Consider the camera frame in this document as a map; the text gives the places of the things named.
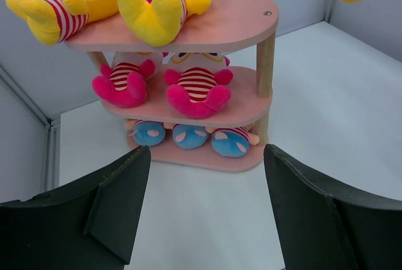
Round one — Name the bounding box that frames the large yellow plush on shelf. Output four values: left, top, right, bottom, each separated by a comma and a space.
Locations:
5, 0, 118, 46

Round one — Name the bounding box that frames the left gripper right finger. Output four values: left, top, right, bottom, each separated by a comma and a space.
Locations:
264, 144, 401, 270

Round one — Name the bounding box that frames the peach-faced boy plush doll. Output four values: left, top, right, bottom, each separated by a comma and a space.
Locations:
172, 124, 209, 149

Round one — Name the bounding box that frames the pink plush striped shirt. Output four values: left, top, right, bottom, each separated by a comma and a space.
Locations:
92, 52, 168, 108

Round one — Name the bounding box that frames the yellow plush striped shirt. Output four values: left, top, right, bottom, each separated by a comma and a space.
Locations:
117, 0, 212, 47

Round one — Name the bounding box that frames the white pink-eared plush toy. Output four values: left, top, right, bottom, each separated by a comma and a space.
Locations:
163, 52, 233, 119

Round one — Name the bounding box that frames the blue plush under shelf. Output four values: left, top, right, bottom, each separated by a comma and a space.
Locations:
124, 119, 166, 146

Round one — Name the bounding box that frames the pink three-tier wooden shelf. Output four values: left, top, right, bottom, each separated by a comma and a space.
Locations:
62, 0, 280, 173

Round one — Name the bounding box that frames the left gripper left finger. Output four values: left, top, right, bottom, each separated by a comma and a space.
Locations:
1, 146, 151, 269

